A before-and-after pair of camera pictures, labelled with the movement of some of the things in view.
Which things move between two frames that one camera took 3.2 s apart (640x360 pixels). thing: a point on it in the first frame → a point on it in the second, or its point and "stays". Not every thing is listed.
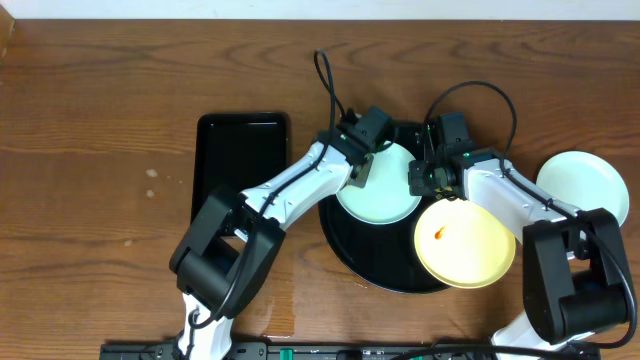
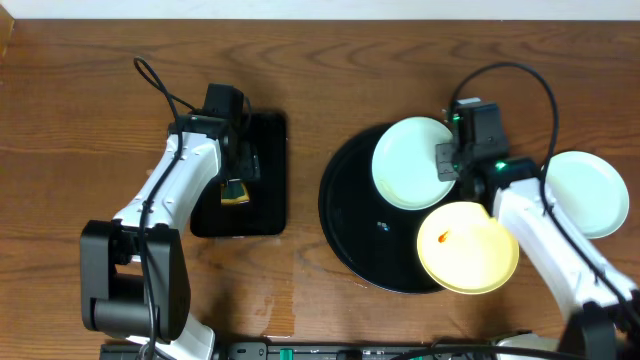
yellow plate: [461, 245] stays
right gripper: [418, 186] → [445, 169]
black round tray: [380, 256] stays
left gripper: [363, 173] → [245, 163]
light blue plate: [386, 198] → [404, 164]
